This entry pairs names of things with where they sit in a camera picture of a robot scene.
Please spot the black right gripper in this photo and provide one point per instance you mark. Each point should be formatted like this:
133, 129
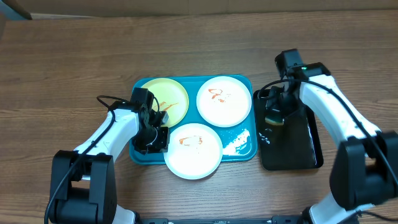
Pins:
274, 106

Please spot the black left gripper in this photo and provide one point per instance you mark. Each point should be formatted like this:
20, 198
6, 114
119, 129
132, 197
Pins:
160, 147

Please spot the green yellow sponge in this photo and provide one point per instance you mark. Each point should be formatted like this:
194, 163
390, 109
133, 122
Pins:
274, 119

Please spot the white plate front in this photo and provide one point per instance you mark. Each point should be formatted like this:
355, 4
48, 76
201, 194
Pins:
194, 152

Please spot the white plate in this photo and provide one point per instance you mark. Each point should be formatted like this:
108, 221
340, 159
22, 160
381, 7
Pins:
224, 101
194, 152

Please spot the yellow plate with sauce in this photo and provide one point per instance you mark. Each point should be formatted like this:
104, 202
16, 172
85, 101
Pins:
172, 98

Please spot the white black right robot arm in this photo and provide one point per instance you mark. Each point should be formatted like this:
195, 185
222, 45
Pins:
365, 170

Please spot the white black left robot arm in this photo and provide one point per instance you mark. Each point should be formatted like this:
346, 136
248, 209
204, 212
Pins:
83, 184

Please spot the black water tray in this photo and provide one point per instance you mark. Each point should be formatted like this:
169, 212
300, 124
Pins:
294, 145

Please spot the teal plastic tray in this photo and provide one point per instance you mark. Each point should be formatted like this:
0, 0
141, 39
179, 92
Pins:
239, 142

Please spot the white plate top right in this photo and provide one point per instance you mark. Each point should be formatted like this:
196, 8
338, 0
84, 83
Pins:
224, 101

